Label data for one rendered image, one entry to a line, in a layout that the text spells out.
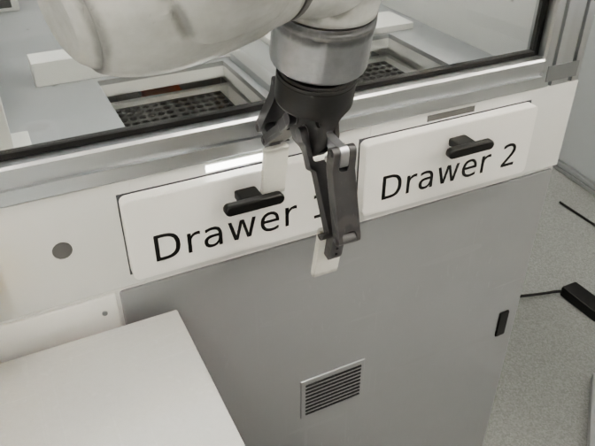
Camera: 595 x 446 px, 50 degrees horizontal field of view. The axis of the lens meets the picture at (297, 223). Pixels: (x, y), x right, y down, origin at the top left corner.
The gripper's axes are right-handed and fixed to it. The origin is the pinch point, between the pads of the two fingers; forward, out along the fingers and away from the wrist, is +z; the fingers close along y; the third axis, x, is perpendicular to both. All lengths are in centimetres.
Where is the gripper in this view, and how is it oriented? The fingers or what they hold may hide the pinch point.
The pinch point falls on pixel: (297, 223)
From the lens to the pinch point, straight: 72.5
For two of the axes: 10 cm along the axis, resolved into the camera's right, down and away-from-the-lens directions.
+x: -9.0, 2.5, -3.7
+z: -0.9, 7.1, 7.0
